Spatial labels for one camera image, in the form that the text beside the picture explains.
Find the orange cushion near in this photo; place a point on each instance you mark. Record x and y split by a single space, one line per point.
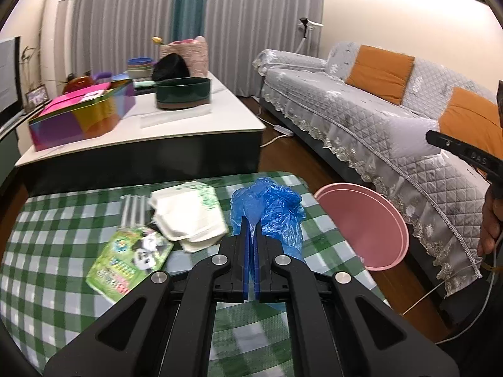
474 120

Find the blue plastic bag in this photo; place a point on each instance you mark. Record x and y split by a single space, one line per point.
278 208

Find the colourful tin box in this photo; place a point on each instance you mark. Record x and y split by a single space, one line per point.
81 114

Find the stacked coloured bowls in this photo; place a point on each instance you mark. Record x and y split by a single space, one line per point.
139 68

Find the red brown teapot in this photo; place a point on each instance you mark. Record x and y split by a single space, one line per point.
77 83

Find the orange cushion far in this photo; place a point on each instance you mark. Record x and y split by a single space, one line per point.
381 73

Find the white air conditioner tower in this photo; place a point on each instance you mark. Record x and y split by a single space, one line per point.
56 45

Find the grey teal curtain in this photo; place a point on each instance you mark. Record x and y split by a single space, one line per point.
107 33

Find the pink lace basket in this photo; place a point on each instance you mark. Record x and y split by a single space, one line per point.
193 51

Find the orange cushion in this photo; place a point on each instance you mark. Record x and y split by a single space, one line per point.
381 73
474 120

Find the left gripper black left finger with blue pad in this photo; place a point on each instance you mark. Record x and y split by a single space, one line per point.
163 327

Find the dark green round bowl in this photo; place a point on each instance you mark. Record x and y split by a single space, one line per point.
182 93

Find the white coffee table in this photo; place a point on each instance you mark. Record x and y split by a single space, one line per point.
226 140

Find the tv cabinet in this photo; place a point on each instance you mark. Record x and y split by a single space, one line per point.
10 153

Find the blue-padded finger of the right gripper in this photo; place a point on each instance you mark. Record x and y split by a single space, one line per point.
478 158

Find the person's right hand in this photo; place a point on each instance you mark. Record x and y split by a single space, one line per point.
491 226

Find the grey covered sofa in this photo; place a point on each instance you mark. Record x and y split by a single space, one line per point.
440 196

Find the television screen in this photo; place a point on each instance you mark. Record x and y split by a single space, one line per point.
11 102

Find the white power strip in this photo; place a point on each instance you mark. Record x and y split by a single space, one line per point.
283 130

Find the small photo frame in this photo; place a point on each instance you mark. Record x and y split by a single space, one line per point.
36 97

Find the pink trash bin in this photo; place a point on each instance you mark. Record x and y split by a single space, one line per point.
369 223

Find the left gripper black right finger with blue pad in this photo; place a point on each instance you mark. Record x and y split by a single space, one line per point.
337 326

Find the green snack package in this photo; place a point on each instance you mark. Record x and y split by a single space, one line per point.
127 259

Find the green white checkered tablecloth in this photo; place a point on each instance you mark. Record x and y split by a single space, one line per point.
45 301

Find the black hat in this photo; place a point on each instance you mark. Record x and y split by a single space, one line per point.
171 66

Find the clear plastic straws pack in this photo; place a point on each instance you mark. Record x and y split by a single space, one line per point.
133 212

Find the white paper pouch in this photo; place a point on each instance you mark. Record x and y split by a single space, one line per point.
189 214

